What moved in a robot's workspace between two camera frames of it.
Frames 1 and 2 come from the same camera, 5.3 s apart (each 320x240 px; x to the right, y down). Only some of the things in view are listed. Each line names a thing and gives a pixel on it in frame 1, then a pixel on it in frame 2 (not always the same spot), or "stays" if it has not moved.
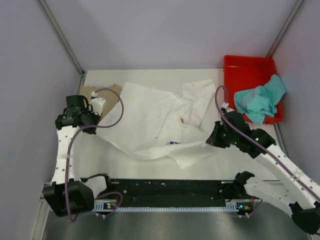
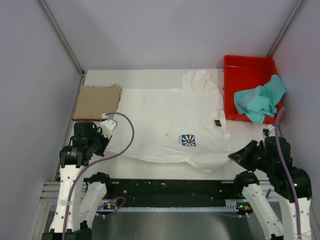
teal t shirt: x=259 y=103 stays
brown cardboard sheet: x=111 y=97 stays
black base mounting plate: x=173 y=192 stays
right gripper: x=213 y=139 -> x=241 y=156
